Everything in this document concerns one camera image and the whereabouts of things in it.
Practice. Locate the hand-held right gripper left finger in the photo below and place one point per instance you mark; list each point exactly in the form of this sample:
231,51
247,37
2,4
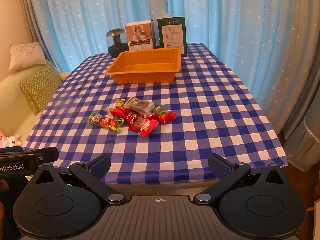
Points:
100,167

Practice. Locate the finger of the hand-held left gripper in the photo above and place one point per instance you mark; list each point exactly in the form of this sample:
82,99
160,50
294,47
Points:
46,155

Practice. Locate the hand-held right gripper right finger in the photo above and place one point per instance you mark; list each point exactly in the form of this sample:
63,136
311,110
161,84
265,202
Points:
220,166

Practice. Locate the large red snack packet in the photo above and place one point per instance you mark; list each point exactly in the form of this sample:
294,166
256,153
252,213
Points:
143,127

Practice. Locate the yellow red small candy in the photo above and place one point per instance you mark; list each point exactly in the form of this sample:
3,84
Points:
120,102

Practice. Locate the green red snack packet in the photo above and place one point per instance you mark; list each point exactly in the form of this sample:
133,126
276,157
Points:
158,110

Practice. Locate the orange plastic tray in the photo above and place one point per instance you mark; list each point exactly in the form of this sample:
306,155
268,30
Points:
143,66

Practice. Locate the person's left hand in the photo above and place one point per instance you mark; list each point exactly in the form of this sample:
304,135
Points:
3,187

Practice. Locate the white plush toy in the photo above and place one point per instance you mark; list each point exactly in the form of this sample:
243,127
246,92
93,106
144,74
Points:
12,141

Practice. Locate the blue white checked tablecloth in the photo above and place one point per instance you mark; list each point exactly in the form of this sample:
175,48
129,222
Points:
200,120

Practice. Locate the green zigzag cushion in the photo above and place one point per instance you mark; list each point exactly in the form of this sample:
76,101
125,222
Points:
35,105
43,82

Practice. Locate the pale yellow sofa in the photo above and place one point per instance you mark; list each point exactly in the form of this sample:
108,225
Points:
15,105

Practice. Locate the grey curtain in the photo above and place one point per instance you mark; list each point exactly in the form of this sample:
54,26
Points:
302,135
32,17

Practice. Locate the beige cushion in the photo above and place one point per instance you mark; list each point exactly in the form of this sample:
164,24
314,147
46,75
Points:
26,55

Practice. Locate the dark green humidifier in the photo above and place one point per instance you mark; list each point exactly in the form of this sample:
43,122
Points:
116,45

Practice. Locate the white humidifier box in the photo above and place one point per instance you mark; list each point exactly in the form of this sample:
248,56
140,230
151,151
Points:
140,36

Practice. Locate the green carton box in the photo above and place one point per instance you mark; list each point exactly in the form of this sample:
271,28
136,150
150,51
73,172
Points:
172,33

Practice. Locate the blue starry curtain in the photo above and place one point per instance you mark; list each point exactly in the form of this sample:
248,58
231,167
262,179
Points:
225,17

